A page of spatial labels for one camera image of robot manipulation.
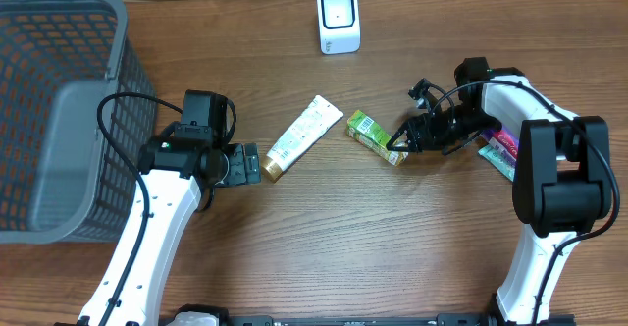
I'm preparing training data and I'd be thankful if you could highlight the grey plastic mesh basket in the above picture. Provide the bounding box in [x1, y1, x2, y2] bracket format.
[1, 0, 156, 245]

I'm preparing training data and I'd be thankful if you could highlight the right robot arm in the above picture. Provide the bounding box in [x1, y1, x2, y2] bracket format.
[387, 57, 620, 325]

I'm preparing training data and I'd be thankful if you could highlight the white tube gold cap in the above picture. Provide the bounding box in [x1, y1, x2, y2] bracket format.
[260, 95, 343, 182]

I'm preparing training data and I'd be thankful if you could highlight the green yellow snack pack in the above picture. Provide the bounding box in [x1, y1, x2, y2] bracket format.
[346, 110, 408, 166]

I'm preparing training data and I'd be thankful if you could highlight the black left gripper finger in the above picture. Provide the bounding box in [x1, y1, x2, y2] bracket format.
[217, 143, 246, 188]
[244, 143, 261, 185]

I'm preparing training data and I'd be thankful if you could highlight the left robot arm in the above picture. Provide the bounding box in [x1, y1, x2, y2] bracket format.
[78, 90, 261, 325]

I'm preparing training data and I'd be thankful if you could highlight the white barcode scanner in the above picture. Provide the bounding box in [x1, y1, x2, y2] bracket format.
[316, 0, 361, 55]

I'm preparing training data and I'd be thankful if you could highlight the purple red pad pack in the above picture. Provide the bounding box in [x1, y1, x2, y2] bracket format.
[481, 128, 519, 166]

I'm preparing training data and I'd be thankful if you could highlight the teal wet wipes pack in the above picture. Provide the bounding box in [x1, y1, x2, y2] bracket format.
[478, 145, 515, 181]

